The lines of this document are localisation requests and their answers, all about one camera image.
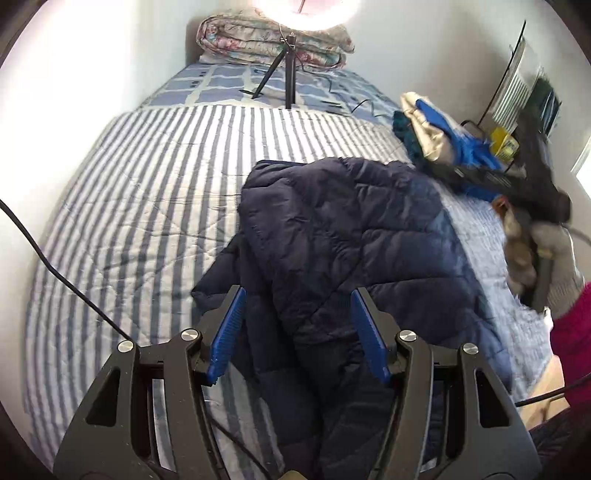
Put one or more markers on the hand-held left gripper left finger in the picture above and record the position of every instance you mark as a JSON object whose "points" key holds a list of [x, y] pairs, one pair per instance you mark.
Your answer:
{"points": [[226, 332]]}

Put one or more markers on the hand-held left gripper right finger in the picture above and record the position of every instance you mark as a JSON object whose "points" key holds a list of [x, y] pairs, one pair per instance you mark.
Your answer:
{"points": [[369, 341]]}

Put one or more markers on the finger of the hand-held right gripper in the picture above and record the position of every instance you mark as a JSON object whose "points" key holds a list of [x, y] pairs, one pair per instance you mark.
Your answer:
{"points": [[448, 173]]}

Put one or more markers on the pile of clothes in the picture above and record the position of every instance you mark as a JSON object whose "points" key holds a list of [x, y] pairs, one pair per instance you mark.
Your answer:
{"points": [[471, 152]]}

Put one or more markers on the navy puffer jacket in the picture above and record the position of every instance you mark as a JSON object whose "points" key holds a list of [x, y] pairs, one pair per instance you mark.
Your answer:
{"points": [[346, 240]]}

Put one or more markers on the person's right forearm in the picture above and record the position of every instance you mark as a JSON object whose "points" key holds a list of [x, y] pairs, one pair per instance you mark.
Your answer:
{"points": [[575, 332]]}

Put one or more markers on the black metal clothes rack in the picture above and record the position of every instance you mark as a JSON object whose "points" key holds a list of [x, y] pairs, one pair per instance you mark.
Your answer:
{"points": [[523, 32]]}

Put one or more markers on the person's right hand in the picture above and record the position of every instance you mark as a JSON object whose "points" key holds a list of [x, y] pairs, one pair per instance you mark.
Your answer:
{"points": [[561, 258]]}

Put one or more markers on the window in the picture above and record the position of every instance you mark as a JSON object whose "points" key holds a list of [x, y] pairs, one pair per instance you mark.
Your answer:
{"points": [[582, 161]]}

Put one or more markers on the yellow crate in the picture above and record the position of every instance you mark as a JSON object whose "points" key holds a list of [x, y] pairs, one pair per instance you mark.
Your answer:
{"points": [[503, 143]]}

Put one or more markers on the dark green hanging garment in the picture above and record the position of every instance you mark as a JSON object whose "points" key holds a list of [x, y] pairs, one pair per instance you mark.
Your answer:
{"points": [[547, 101]]}

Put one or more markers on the striped hanging towel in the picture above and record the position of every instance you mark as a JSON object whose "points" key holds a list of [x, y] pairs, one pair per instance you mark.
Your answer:
{"points": [[512, 92]]}

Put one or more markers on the blue striped blanket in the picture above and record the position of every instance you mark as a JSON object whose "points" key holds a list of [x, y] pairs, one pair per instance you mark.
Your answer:
{"points": [[138, 184]]}

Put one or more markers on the black tripod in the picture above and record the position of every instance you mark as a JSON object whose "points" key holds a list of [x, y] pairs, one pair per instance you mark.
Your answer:
{"points": [[291, 74]]}

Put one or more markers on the person's dark pants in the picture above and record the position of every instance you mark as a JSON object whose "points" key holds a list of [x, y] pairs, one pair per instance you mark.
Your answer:
{"points": [[563, 447]]}

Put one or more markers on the blue checked bed sheet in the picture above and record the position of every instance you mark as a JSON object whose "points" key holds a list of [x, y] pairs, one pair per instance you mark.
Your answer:
{"points": [[217, 83]]}

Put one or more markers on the folded floral quilt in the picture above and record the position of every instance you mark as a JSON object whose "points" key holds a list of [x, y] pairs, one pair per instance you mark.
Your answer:
{"points": [[231, 37]]}

